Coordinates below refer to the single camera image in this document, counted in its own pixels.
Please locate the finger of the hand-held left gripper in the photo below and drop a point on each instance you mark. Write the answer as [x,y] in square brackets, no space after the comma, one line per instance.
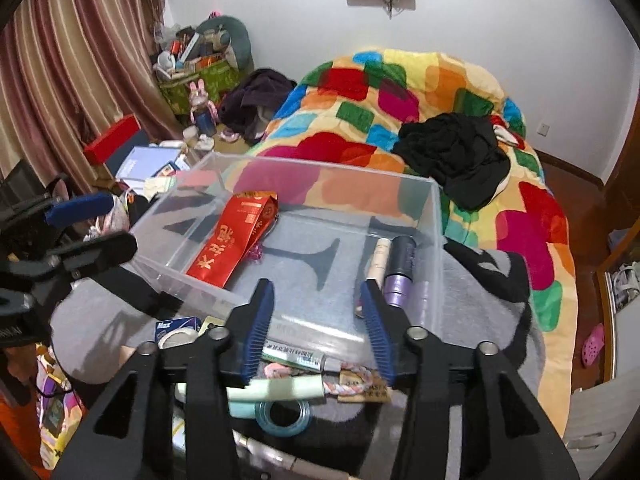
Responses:
[80,208]
[100,252]

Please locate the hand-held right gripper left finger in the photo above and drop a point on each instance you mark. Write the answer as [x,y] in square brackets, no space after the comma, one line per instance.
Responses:
[257,330]

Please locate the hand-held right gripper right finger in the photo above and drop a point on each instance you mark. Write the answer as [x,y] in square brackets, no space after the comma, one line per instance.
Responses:
[375,330]

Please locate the white green printed tube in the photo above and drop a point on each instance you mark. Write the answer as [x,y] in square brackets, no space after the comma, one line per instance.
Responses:
[295,355]

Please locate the purple bottle dark cap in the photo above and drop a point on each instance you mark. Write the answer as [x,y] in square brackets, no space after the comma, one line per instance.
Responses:
[400,280]

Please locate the light green tube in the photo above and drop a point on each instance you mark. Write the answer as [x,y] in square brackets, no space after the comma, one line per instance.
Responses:
[280,389]

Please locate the small white tube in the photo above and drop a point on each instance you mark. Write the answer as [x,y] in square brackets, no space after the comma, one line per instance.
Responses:
[381,255]

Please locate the white tape roll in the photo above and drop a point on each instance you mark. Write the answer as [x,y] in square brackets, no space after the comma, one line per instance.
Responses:
[172,340]

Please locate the small blue box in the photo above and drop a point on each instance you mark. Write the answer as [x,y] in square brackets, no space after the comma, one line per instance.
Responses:
[170,325]

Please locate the red printed packet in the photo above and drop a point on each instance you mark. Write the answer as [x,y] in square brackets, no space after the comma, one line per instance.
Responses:
[225,245]

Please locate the blue tape roll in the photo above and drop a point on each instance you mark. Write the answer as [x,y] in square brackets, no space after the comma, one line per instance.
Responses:
[282,427]

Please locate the white cream tube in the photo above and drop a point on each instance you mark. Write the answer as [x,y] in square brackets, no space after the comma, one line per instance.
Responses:
[270,452]

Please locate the clear plastic storage box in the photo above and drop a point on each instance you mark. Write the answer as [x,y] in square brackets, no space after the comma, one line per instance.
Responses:
[320,195]

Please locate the red box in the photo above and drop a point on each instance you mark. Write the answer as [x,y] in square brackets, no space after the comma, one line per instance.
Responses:
[112,140]

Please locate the blue booklet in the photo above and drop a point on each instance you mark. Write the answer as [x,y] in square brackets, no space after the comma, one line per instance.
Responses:
[145,160]

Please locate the grey blanket black letters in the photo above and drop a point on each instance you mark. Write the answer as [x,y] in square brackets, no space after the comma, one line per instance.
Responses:
[490,320]

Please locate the striped brown curtain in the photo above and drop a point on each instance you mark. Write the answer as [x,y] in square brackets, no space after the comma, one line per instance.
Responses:
[75,60]

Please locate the pink bunny toy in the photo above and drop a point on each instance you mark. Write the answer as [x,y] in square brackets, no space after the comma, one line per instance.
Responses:
[202,120]

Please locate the pink slipper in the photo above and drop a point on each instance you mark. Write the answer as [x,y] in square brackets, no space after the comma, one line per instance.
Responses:
[230,135]

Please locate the black clothing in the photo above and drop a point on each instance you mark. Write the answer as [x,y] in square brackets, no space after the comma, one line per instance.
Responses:
[450,155]

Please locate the green storage bag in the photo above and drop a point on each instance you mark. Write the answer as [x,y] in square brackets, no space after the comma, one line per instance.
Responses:
[220,77]

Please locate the dark purple clothing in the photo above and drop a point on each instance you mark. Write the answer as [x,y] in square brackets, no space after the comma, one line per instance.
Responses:
[250,100]

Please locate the pink clog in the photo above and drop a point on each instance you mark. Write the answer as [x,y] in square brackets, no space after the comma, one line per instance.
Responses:
[592,345]

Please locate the colourful patchwork quilt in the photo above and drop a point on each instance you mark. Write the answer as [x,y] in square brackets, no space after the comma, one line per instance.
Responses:
[350,110]

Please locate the grey neck pillow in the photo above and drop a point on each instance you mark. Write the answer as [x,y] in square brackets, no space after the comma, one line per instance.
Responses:
[240,40]

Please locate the white sneakers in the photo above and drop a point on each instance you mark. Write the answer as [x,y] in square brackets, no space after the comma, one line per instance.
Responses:
[625,285]

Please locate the wall socket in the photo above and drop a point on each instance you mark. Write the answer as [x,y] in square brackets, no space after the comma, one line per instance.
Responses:
[543,128]

